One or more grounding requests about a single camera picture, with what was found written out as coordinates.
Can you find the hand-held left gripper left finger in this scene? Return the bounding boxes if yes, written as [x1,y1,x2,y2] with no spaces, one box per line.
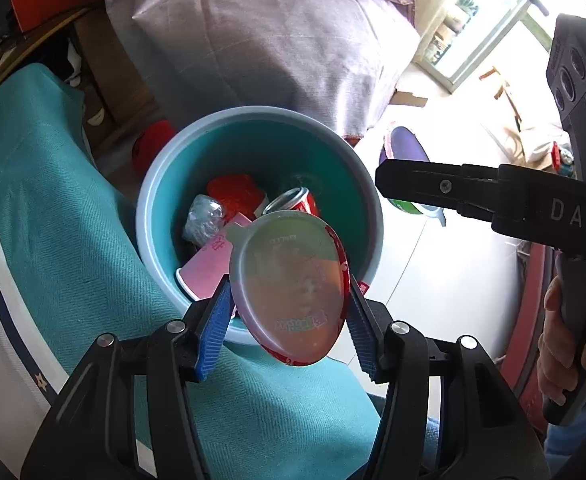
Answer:
[20,275,236,480]

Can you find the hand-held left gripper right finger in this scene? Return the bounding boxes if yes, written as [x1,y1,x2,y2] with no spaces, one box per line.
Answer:
[345,280,551,480]

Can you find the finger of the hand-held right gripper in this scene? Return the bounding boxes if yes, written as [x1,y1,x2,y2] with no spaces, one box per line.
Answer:
[375,159,500,222]

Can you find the pink paper cup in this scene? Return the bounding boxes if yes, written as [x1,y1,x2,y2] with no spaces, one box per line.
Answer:
[175,212,254,302]

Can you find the clear plastic bag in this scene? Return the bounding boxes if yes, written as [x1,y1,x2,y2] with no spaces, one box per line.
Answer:
[182,195,226,247]

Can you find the red cola can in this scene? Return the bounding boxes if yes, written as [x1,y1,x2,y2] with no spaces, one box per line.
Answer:
[262,186,321,218]

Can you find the red crinkled plastic bag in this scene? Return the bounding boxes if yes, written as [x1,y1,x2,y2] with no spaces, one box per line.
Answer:
[207,174,270,221]

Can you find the teal plastic bin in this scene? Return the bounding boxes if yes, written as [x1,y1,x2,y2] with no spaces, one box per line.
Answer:
[136,106,385,347]

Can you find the person's right forearm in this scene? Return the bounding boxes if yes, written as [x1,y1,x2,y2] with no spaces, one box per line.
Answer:
[543,395,586,476]

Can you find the person's right hand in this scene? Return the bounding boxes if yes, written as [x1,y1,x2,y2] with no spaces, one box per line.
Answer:
[537,276,586,407]

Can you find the purple oval plastic toy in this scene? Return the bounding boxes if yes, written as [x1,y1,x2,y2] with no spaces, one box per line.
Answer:
[383,125,448,227]

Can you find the white cloth bag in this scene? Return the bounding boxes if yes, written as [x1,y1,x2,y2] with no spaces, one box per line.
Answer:
[503,120,574,166]

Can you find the cardboard scrap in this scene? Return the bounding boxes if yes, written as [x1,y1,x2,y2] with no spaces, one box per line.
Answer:
[390,89,429,108]

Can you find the wooden stand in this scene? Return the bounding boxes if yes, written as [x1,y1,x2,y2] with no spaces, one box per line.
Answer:
[478,65,524,126]

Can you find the dark red round object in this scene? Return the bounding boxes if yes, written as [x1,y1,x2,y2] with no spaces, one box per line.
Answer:
[503,245,556,416]

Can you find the purple cloth cover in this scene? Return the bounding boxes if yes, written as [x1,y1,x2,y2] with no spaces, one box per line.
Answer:
[102,0,421,140]

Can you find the brown cardboard box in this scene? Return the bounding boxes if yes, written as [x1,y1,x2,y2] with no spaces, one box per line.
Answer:
[68,10,174,161]

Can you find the dark wooden desk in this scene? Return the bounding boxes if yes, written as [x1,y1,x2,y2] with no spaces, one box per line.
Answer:
[0,5,106,116]

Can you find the white window frame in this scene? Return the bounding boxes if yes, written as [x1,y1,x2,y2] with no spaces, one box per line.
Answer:
[413,0,559,93]

